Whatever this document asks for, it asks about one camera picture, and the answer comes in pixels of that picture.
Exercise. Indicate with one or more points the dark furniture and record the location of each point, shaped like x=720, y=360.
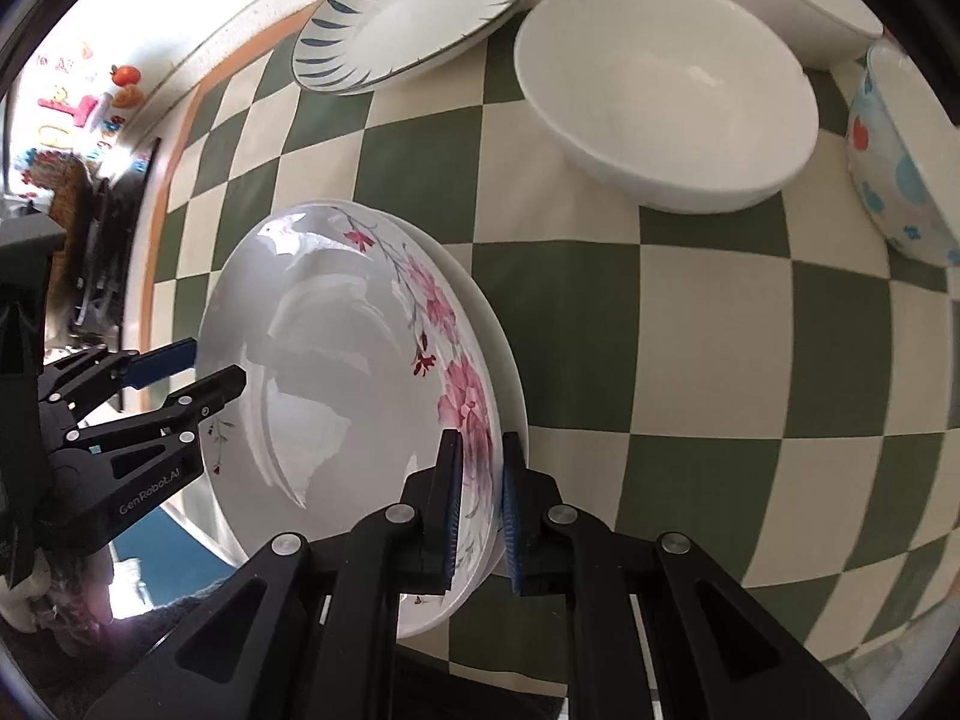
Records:
x=112, y=240

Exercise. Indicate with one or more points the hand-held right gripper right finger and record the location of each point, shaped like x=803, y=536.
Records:
x=512, y=532

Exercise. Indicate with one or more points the dark grey fuzzy cloth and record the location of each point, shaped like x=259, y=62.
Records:
x=172, y=615

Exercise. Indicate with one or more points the white plate with blue marks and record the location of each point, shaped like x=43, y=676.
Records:
x=337, y=360

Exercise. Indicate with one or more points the group of colourful toys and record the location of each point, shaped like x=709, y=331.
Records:
x=90, y=109

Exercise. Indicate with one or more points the large plain white bowl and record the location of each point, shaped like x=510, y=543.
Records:
x=660, y=75

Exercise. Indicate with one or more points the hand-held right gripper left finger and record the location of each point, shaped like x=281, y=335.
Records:
x=452, y=517

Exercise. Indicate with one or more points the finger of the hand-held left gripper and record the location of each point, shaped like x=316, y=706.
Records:
x=214, y=390
x=161, y=364

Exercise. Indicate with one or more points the blue leaf pattern plate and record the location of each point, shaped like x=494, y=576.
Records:
x=420, y=7

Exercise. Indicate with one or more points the green checkered tablecloth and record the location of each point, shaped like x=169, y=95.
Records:
x=712, y=330

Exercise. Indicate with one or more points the polka dot bowl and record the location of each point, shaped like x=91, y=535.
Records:
x=892, y=157

